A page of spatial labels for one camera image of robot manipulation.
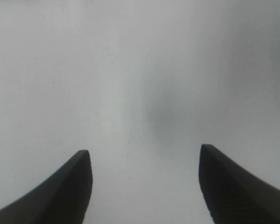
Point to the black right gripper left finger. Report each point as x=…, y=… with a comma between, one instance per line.
x=63, y=198

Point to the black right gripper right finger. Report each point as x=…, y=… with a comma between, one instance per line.
x=232, y=194

